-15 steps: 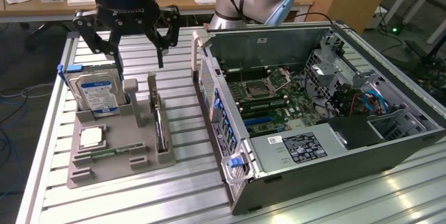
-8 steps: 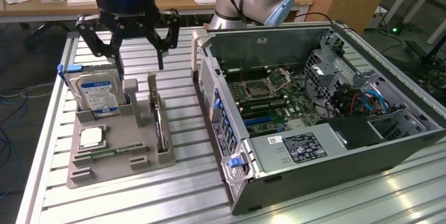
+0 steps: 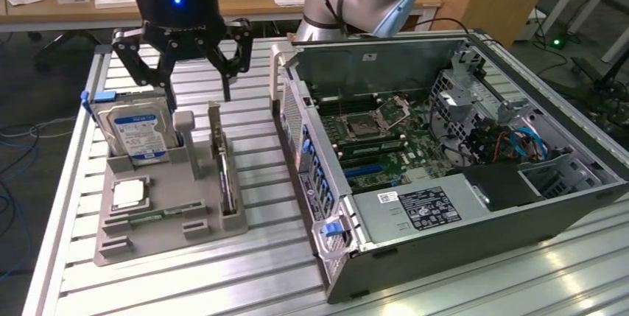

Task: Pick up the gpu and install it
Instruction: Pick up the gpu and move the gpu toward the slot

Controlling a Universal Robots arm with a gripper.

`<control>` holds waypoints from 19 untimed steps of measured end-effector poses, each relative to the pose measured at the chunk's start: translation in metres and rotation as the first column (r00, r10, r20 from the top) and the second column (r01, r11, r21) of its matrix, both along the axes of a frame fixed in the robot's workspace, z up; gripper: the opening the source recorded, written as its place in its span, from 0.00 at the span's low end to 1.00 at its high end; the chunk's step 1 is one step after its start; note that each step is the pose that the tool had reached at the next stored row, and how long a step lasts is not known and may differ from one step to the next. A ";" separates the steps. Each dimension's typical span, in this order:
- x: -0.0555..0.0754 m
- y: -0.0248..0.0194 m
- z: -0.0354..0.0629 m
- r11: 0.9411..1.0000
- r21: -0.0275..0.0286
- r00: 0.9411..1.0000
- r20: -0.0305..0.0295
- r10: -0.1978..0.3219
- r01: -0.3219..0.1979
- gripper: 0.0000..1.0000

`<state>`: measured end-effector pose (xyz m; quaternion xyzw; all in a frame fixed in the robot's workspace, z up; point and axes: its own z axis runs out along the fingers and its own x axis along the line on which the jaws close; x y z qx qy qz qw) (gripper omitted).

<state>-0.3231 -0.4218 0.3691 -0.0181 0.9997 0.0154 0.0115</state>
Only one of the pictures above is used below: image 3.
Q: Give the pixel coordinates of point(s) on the gray power supply unit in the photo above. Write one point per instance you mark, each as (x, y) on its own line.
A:
(383, 220)

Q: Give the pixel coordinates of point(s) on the GPU card with metal bracket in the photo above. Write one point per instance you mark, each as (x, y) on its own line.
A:
(213, 121)

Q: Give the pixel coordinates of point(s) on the black equipment stand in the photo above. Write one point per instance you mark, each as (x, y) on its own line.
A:
(609, 84)

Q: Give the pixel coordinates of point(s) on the metal CPU socket cover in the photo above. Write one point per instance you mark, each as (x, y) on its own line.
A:
(403, 109)

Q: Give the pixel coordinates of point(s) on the metal disk bay cage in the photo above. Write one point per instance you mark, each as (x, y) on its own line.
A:
(456, 104)

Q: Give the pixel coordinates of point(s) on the gray plastic parts rack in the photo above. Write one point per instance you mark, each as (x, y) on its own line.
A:
(161, 231)

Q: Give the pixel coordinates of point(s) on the open black PC case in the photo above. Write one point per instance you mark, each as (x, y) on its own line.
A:
(442, 264)

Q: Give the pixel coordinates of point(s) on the white paper label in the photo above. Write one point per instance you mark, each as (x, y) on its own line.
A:
(24, 0)

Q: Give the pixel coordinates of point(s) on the green motherboard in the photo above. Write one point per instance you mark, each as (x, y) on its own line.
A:
(416, 154)

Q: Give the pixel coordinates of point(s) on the blue expansion slot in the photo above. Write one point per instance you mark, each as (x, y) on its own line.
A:
(364, 171)

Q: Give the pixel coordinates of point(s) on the blue case release latch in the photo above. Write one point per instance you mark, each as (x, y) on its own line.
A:
(330, 229)

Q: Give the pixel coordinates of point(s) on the black device green light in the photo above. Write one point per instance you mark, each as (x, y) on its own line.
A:
(557, 42)

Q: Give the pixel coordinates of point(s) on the silver CPU chip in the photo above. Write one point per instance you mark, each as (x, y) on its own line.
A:
(128, 194)

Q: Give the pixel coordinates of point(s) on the green loose RAM stick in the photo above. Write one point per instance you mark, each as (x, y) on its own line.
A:
(152, 216)

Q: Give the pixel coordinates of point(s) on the installed green RAM stick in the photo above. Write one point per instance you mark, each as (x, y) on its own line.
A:
(368, 149)

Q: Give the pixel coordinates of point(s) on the hard disk with blue carrier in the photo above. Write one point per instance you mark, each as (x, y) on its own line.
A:
(137, 128)

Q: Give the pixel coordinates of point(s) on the CPU socket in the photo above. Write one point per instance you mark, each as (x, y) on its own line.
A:
(362, 126)

